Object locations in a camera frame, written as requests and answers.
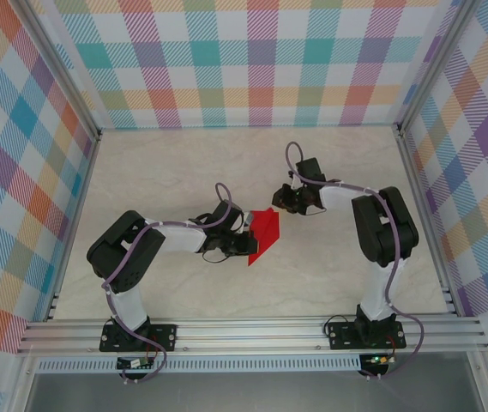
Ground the thin black base wire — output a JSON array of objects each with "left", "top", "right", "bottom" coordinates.
[{"left": 323, "top": 314, "right": 358, "bottom": 338}]

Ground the thin black left gripper cable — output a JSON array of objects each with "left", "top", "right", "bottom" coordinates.
[{"left": 202, "top": 250, "right": 232, "bottom": 264}]

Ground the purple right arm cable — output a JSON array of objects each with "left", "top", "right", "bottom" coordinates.
[{"left": 285, "top": 141, "right": 425, "bottom": 381}]

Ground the red paper sheet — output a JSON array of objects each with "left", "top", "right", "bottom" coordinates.
[{"left": 246, "top": 207, "right": 281, "bottom": 267}]

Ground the grey metal panel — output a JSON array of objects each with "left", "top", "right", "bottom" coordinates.
[{"left": 24, "top": 371, "right": 485, "bottom": 412}]

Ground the slotted grey cable duct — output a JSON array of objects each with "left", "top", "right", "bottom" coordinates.
[{"left": 35, "top": 354, "right": 364, "bottom": 374}]

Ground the aluminium frame leg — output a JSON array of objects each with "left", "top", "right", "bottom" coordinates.
[
  {"left": 467, "top": 352, "right": 488, "bottom": 412},
  {"left": 8, "top": 356, "right": 35, "bottom": 412}
]

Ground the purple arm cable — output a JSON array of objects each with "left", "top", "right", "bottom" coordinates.
[
  {"left": 102, "top": 183, "right": 232, "bottom": 385},
  {"left": 285, "top": 141, "right": 425, "bottom": 381}
]

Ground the aluminium frame post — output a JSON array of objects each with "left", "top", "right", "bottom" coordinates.
[
  {"left": 393, "top": 0, "right": 479, "bottom": 136},
  {"left": 14, "top": 0, "right": 103, "bottom": 142}
]

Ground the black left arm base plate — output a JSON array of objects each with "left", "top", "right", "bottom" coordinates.
[{"left": 99, "top": 324, "right": 178, "bottom": 353}]

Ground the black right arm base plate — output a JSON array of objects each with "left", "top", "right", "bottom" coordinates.
[{"left": 328, "top": 321, "right": 407, "bottom": 351}]

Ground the aluminium mounting rail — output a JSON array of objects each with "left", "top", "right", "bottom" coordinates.
[{"left": 15, "top": 317, "right": 488, "bottom": 357}]

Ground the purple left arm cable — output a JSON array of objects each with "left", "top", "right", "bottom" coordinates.
[{"left": 102, "top": 183, "right": 232, "bottom": 385}]

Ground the aluminium table side rail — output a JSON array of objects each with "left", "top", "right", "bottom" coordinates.
[
  {"left": 44, "top": 132, "right": 103, "bottom": 323},
  {"left": 395, "top": 128, "right": 461, "bottom": 318}
]

